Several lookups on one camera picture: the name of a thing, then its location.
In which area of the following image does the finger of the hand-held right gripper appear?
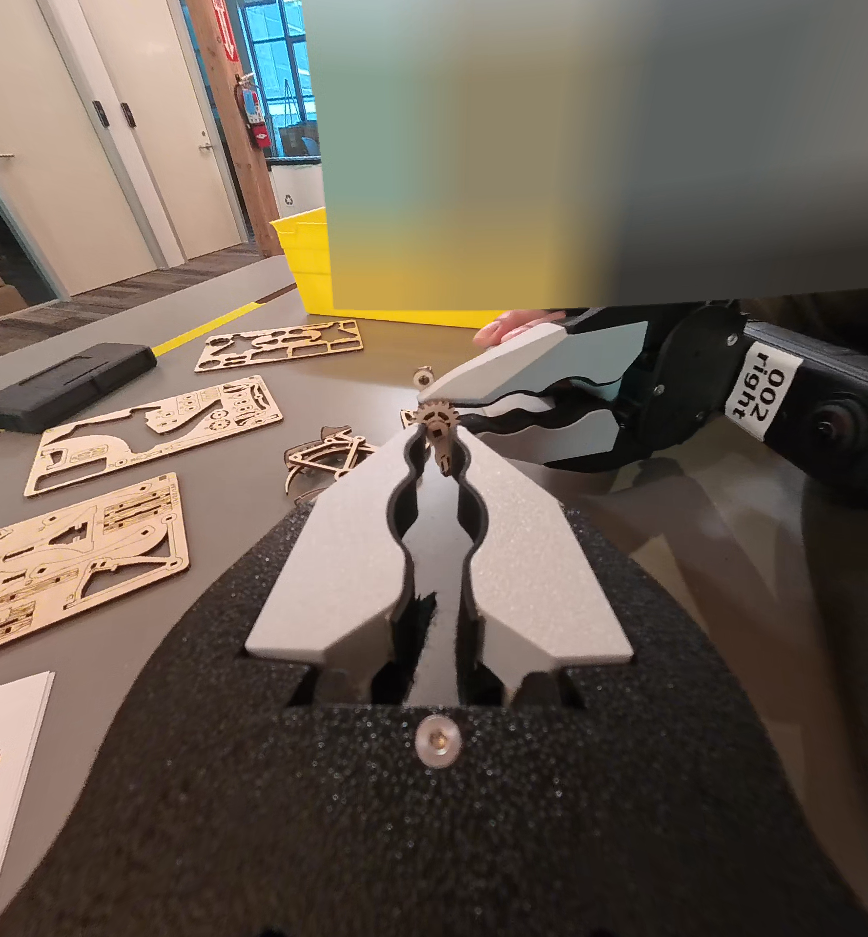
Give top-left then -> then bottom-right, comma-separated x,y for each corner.
417,321 -> 651,422
478,401 -> 629,473

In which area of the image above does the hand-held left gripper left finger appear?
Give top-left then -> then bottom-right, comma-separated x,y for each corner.
246,425 -> 414,705

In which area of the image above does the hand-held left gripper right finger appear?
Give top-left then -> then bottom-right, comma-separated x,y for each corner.
455,425 -> 634,708

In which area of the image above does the small wooden gear assembly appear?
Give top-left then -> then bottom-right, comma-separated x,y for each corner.
414,399 -> 458,477

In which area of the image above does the star-cutout wooden parts sheet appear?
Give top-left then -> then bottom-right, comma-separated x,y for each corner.
194,320 -> 364,373

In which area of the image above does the large slotted wooden parts sheet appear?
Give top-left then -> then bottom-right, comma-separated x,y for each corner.
0,473 -> 190,660

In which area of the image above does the curved-cutout wooden parts sheet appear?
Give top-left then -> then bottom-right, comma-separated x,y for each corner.
24,375 -> 284,497

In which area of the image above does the person's right hand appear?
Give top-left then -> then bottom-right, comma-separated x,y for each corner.
473,308 -> 568,349

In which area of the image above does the yellow plastic bin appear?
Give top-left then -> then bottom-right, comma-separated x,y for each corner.
269,207 -> 523,330

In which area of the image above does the yellow tape strip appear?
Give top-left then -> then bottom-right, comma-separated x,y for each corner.
153,300 -> 268,358

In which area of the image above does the white recycling bin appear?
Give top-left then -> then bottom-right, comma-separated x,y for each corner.
269,156 -> 327,222

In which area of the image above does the black plastic case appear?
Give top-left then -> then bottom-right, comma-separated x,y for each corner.
0,343 -> 158,434

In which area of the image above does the wooden pillar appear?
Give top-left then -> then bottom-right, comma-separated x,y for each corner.
185,0 -> 284,259

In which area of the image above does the red fire extinguisher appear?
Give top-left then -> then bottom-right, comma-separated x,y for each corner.
235,73 -> 269,149

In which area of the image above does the white instruction booklet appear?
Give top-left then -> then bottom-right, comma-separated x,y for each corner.
0,671 -> 56,937

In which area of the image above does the white door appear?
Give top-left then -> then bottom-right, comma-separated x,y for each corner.
79,0 -> 250,262
0,0 -> 163,298

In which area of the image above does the wooden model frame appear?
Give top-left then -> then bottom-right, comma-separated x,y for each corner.
285,426 -> 378,506

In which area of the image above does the red wall sign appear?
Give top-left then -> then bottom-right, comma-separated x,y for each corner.
213,0 -> 240,64

